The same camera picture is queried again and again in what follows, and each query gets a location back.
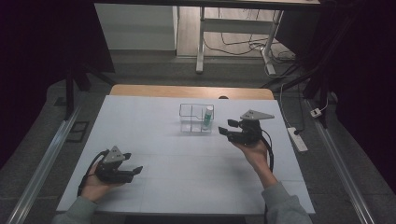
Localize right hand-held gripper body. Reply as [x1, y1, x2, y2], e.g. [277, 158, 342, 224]
[228, 108, 276, 147]

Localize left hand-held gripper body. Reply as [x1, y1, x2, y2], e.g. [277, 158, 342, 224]
[93, 145, 135, 185]

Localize green and white glue stick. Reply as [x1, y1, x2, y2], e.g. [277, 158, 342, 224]
[202, 105, 215, 132]

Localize clear plastic compartment organizer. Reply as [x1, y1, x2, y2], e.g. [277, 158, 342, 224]
[178, 103, 216, 135]

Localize person's left hand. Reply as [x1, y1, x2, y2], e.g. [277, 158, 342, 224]
[79, 161, 123, 203]

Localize person's right hand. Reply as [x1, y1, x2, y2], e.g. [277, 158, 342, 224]
[235, 138, 271, 174]

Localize white table cover board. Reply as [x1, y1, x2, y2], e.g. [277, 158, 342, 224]
[56, 94, 316, 217]

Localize white power strip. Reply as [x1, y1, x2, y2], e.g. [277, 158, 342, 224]
[286, 126, 309, 153]

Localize wooden table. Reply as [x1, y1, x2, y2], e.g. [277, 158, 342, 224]
[109, 84, 276, 101]

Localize black metal stand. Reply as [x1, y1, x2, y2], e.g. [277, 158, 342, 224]
[261, 46, 335, 129]
[63, 60, 117, 121]

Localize grey cabinet panel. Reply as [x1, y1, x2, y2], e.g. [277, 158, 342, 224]
[93, 3, 179, 51]

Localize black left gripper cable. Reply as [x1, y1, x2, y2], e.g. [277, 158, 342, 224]
[77, 149, 110, 198]

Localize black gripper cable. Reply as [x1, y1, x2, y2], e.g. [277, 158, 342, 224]
[77, 149, 110, 198]
[261, 128, 276, 174]

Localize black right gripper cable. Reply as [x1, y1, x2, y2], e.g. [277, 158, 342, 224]
[261, 128, 276, 174]

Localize white power strip cable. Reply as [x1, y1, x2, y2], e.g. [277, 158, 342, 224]
[278, 81, 292, 129]

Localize black floor frame plate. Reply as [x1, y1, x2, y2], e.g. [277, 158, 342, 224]
[65, 120, 91, 144]

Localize aluminium rail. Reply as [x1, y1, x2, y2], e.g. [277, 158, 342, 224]
[305, 98, 378, 224]
[5, 105, 82, 224]

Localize tangled floor cables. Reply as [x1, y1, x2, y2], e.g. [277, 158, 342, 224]
[204, 7, 297, 79]

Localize white desk frame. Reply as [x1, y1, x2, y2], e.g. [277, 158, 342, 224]
[195, 6, 286, 76]

